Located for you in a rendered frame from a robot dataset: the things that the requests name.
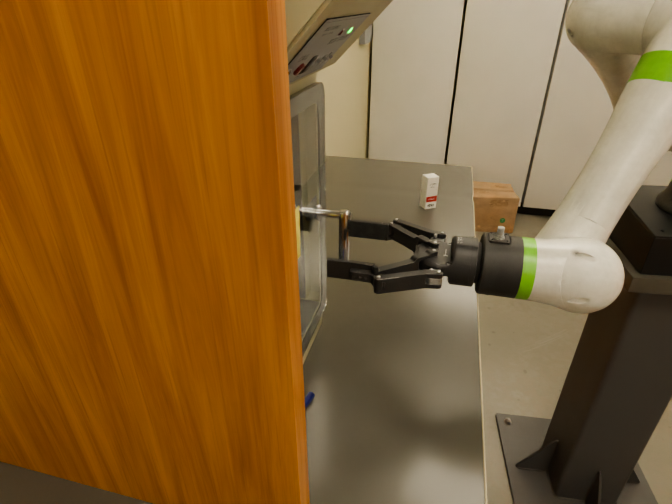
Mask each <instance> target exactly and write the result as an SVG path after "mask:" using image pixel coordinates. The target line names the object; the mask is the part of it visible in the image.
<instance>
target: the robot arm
mask: <svg viewBox="0 0 672 504"><path fill-rule="evenodd" d="M565 29H566V34H567V37H568V39H569V41H570V42H571V43H572V45H573V46H575V47H576V48H577V50H578V51H579V52H580V53H581V54H582V55H583V56H584V57H585V58H586V60H587V61H588V62H589V63H590V65H591V66H592V67H593V69H594V70H595V72H596V73H597V75H598V76H599V78H600V80H601V81H602V83H603V85H604V87H605V89H606V91H607V93H608V95H609V98H610V100H611V103H612V106H613V112H612V114H611V116H610V119H609V121H608V123H607V125H606V127H605V129H604V131H603V133H602V135H601V137H600V139H599V140H598V142H597V144H596V146H595V148H594V150H593V152H592V153H591V155H590V157H589V159H588V160H587V162H586V164H585V166H584V167H583V169H582V171H581V172H580V174H579V176H578V177H577V179H576V180H575V182H574V184H573V185H572V187H571V188H570V190H569V191H568V193H567V194H566V196H565V197H564V199H563V200H562V202H561V203H560V205H559V206H558V208H557V209H556V210H555V212H554V213H553V215H552V216H551V217H550V219H549V220H548V221H547V223H546V224H545V225H544V227H543V228H542V229H541V231H540V232H539V233H538V234H537V236H536V237H535V238H528V237H519V236H510V235H509V234H507V233H504V230H505V227H504V226H498V230H497V232H489V233H484V234H482V236H481V239H480V242H478V238H476V237H466V236H454V237H453V239H452V243H447V242H445V240H446V233H445V232H441V231H435V230H431V229H428V228H425V227H422V226H419V225H416V224H413V223H410V222H407V221H404V220H401V219H398V218H395V219H393V222H390V223H380V222H371V221H361V220H352V219H351V220H350V236H351V237H359V238H368V239H376V240H385V241H388V239H389V240H392V239H393V240H394V241H396V242H398V243H400V244H401V245H403V246H405V247H407V248H408V249H410V250H412V251H413V252H414V255H412V256H411V258H410V259H407V260H403V261H399V262H395V263H392V264H388V265H384V266H380V267H377V266H376V265H375V263H368V262H360V261H353V260H345V259H337V258H328V259H327V277H332V278H339V279H346V280H354V281H361V282H368V283H371V284H372V285H373V288H374V293H376V294H383V293H391V292H398V291H406V290H414V289H422V288H431V289H440V288H441V285H442V278H443V276H447V281H448V283H449V284H453V285H460V286H468V287H472V285H473V283H475V292H476V293H478V294H485V295H487V296H489V295H493V296H500V297H507V298H515V299H522V300H529V301H534V302H539V303H543V304H547V305H550V306H554V307H557V308H559V309H562V310H565V311H568V312H572V313H580V314H584V313H592V312H596V311H599V310H602V309H604V308H605V307H607V306H609V305H610V304H611V303H612V302H614V301H615V299H616V298H617V297H618V296H619V294H620V292H621V290H622V288H623V285H624V279H625V273H624V267H623V264H622V262H621V260H620V258H619V257H618V255H617V254H616V253H615V251H614V250H613V249H611V248H610V247H609V246H608V245H606V242H607V240H608V239H609V237H610V235H611V233H612V231H613V230H614V228H615V226H616V225H617V223H618V221H619V220H620V218H621V216H622V215H623V213H624V211H625V210H626V208H627V207H628V205H629V204H630V202H631V200H632V199H633V197H634V196H635V194H636V193H637V191H638V190H639V189H640V187H641V186H642V184H643V183H644V181H645V180H646V179H647V177H648V176H649V174H650V173H651V172H652V170H653V169H654V168H655V166H656V165H657V164H658V162H659V161H660V160H661V158H662V157H663V156H664V155H665V153H666V152H667V151H671V152H672V0H573V1H572V3H571V4H570V6H569V9H568V11H567V15H566V20H565ZM655 203H656V205H657V206H658V207H659V208H660V209H661V210H663V211H664V212H666V213H668V214H670V215H672V179H671V181H670V183H669V185H668V186H667V187H666V188H665V189H664V190H663V191H662V192H660V193H659V194H658V195H657V197H656V200H655ZM400 225H401V226H400ZM431 237H432V238H431ZM418 269H419V270H418ZM381 274H382V275H381ZM383 284H384V286H383Z"/></svg>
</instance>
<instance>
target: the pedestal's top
mask: <svg viewBox="0 0 672 504"><path fill-rule="evenodd" d="M606 245H608V246H609V247H610V248H611V249H613V250H614V251H615V253H616V254H617V255H618V257H619V258H620V260H621V262H622V264H623V267H624V273H625V279H624V285H623V286H624V287H625V289H626V290H627V291H628V292H637V293H650V294H663V295H672V276H660V275H647V274H640V273H639V272H638V271H637V270H636V268H635V267H634V266H633V265H632V264H631V262H630V261H629V260H628V259H627V258H626V256H625V255H624V254H623V253H622V252H621V250H620V249H619V248H618V247H617V246H616V244H615V243H614V242H613V241H612V240H611V239H610V237H609V239H608V240H607V242H606Z"/></svg>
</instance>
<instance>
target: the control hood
mask: <svg viewBox="0 0 672 504"><path fill-rule="evenodd" d="M392 1H393V0H285V14H286V34H287V55H288V64H289V62H290V61H291V60H292V59H293V58H294V57H295V55H296V54H297V53H298V52H299V51H300V50H301V48H302V47H303V46H304V45H305V44H306V43H307V41H308V40H309V39H310V38H311V37H312V35H313V34H314V33H315V32H316V31H317V30H318V28H319V27H320V26H321V25H322V24H323V23H324V21H325V20H326V19H327V18H335V17H342V16H349V15H357V14H364V13H370V15H369V16H368V17H367V18H366V19H365V21H364V22H363V23H362V24H361V25H360V26H359V27H358V28H357V29H356V30H355V32H354V33H353V34H352V35H351V36H350V37H349V38H348V39H347V40H346V41H345V43H344V44H343V45H342V46H341V47H340V48H339V49H338V50H337V51H336V52H335V54H334V55H333V58H332V59H329V60H328V61H327V62H326V63H325V65H324V66H323V67H322V68H321V69H319V70H317V71H315V72H313V73H310V74H308V75H306V76H304V77H302V78H300V79H298V80H296V81H294V82H292V83H290V84H289V85H291V84H293V83H296V82H298V81H300V80H302V79H304V78H306V77H308V76H310V75H312V74H314V73H316V72H318V71H320V70H322V69H324V68H326V67H328V66H330V65H332V64H334V63H336V62H337V61H338V59H339V58H340V57H341V56H342V55H343V54H344V53H345V52H346V51H347V50H348V49H349V48H350V46H351V45H352V44H353V43H354V42H355V41H356V40H357V39H358V38H359V37H360V36H361V34H362V33H363V32H364V31H365V30H366V29H367V28H368V27H369V26H370V25H371V24H372V23H373V21H374V20H375V19H376V18H377V17H378V16H379V15H380V14H381V13H382V12H383V11H384V10H385V8H386V7H387V6H388V5H389V4H390V3H391V2H392Z"/></svg>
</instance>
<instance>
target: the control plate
mask: <svg viewBox="0 0 672 504"><path fill-rule="evenodd" d="M369 15H370V13H364V14H357V15H349V16H342V17H335V18H327V19H326V20H325V21H324V23H323V24H322V25H321V26H320V27H319V28H318V30H317V31H316V32H315V33H314V34H313V35H312V37H311V38H310V39H309V40H308V41H307V43H306V44H305V45H304V46H303V47H302V48H301V50H300V51H299V52H298V53H297V54H296V55H295V57H294V58H293V59H292V60H291V61H290V62H289V64H288V71H289V70H290V69H292V71H291V73H290V74H289V84H290V83H292V82H294V81H296V80H298V79H300V78H302V77H304V76H306V75H308V74H310V73H313V72H315V71H317V70H319V69H321V68H322V67H323V66H324V65H325V63H326V62H327V61H328V60H329V59H330V58H329V57H328V58H327V56H328V55H329V54H330V53H331V52H332V54H331V55H332V56H333V55H334V54H335V52H336V51H337V50H338V49H339V48H340V47H341V46H342V45H343V44H344V43H345V41H346V40H347V39H348V38H349V37H350V36H351V35H352V34H353V33H354V32H355V30H356V29H357V28H358V27H359V26H360V25H361V24H362V23H363V22H364V21H365V19H366V18H367V17H368V16H369ZM352 26H354V27H353V29H352V31H351V32H350V33H348V34H346V33H347V31H348V30H349V29H350V28H351V27H352ZM343 28H345V29H344V31H343V33H342V34H341V35H340V36H338V37H337V35H338V33H339V32H340V31H341V30H342V29H343ZM326 54H327V56H326V58H327V61H326V62H325V61H324V60H322V62H321V63H320V64H318V63H317V62H316V63H315V62H314V63H313V64H312V65H311V66H310V67H309V68H308V69H307V71H306V72H304V73H302V74H298V75H297V76H294V75H293V72H294V71H295V70H296V69H297V68H298V67H299V66H300V65H301V64H302V63H304V64H305V66H306V65H307V64H308V62H309V61H310V60H311V59H312V58H313V57H314V56H316V55H319V56H318V57H317V59H318V58H319V57H320V56H321V58H320V60H321V59H322V58H323V57H324V56H325V55H326ZM317 59H316V60H317ZM316 60H315V61H316Z"/></svg>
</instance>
